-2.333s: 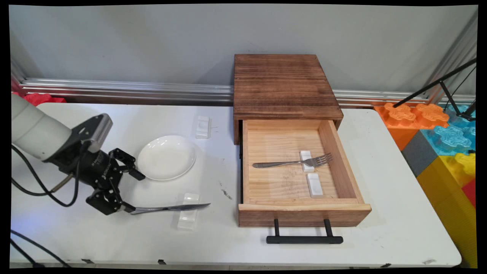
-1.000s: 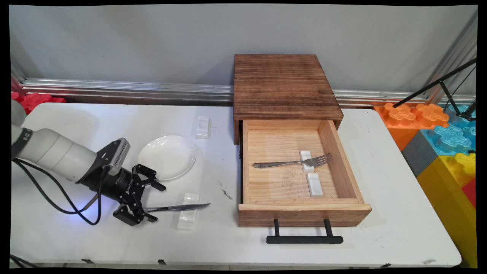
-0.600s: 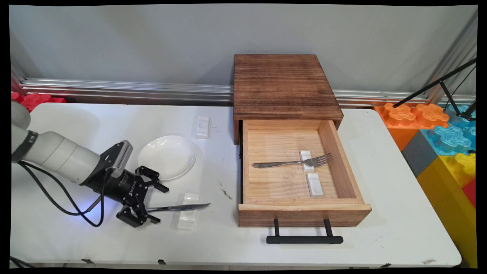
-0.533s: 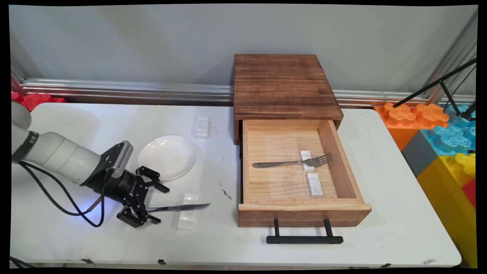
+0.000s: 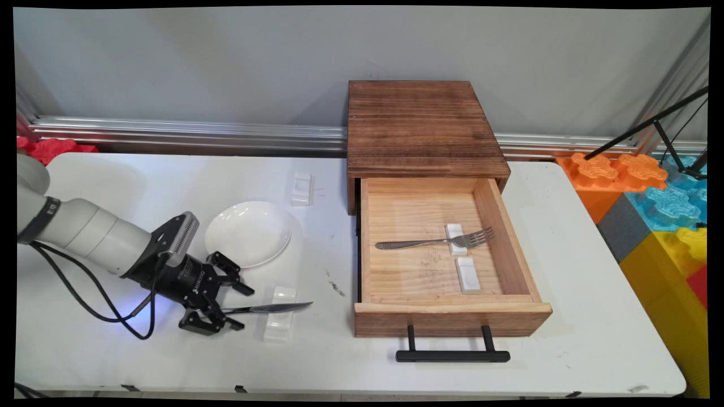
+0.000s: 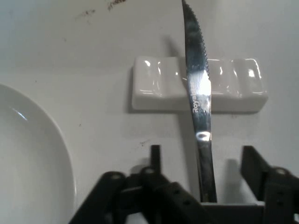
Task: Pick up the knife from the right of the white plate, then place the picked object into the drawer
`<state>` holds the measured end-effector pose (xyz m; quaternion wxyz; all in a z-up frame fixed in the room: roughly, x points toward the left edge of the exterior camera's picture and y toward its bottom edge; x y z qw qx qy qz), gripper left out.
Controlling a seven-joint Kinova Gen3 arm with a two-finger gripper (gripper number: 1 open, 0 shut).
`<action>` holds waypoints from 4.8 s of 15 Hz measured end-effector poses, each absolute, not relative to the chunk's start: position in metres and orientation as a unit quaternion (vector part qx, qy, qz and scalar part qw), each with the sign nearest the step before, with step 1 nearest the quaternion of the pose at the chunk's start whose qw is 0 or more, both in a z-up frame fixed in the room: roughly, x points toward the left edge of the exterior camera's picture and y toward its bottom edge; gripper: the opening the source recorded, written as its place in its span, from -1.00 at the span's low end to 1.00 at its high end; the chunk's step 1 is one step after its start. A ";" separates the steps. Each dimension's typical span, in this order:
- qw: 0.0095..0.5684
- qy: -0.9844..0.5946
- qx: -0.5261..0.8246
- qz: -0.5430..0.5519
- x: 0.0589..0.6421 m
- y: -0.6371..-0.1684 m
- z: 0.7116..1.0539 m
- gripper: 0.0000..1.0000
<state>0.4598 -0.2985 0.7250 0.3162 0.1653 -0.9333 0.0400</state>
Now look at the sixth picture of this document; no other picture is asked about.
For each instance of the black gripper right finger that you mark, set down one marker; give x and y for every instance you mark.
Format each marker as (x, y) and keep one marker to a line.
(268, 182)

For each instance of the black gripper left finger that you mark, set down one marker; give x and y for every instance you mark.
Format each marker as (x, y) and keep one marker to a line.
(149, 191)

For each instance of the silver serrated table knife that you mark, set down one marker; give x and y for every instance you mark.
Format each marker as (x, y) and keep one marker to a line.
(198, 93)

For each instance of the white ceramic cutlery rest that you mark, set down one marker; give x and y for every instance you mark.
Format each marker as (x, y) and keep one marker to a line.
(163, 86)

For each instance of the white round plate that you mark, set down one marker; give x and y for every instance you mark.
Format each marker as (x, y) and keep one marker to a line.
(30, 158)

